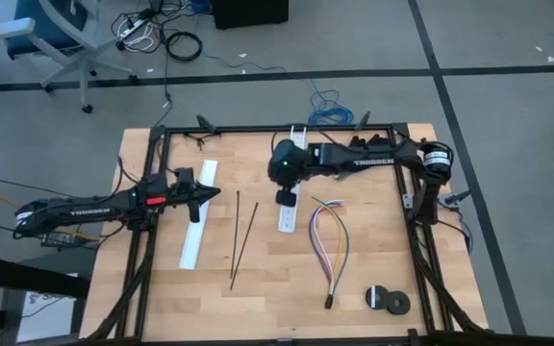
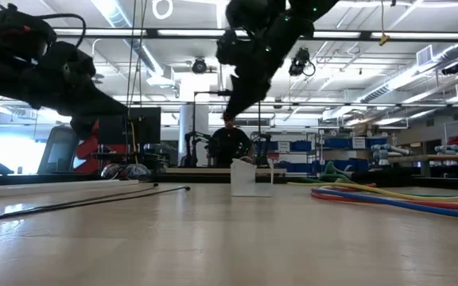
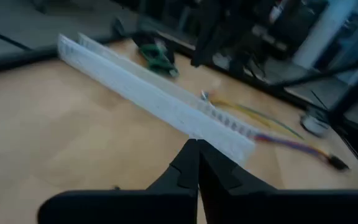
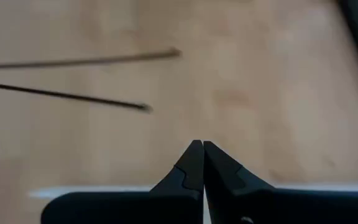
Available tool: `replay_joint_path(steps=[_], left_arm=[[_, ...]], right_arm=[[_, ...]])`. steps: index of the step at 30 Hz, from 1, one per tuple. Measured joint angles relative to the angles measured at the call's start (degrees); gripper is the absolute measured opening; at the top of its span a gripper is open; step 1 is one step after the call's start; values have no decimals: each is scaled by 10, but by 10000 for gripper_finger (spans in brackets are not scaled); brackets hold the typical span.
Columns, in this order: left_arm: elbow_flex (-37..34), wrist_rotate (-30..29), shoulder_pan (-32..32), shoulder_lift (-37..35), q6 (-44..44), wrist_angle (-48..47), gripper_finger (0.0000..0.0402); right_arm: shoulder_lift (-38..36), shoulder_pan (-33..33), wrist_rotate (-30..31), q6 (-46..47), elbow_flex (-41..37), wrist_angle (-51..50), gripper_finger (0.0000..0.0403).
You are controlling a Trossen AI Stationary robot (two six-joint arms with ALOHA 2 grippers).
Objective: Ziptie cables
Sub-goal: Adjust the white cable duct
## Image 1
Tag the black desk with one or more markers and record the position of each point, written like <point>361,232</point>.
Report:
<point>27,279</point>

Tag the black power adapter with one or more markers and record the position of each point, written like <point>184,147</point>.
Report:
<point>58,240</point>

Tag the white-grey office chair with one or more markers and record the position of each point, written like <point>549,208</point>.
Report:
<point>82,53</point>

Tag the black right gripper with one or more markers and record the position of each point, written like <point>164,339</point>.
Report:
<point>285,163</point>

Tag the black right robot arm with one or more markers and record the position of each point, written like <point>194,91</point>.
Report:
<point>373,156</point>

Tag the white printed box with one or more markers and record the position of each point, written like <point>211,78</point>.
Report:
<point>51,317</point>

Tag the black tape roll white label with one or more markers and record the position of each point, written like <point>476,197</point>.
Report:
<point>369,297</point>

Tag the white raceway cover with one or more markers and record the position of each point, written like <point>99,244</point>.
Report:
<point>195,245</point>

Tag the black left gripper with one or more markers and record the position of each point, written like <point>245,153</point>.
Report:
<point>176,199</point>

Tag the grey green-edged glove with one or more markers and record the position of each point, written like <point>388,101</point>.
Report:
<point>342,175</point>

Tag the clear safety glasses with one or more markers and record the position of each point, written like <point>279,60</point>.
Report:
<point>200,139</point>

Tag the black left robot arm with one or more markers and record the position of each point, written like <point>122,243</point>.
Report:
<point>89,211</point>

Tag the black box case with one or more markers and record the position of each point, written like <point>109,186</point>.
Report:
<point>248,12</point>

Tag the white power strip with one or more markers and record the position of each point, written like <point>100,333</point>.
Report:
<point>133,28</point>

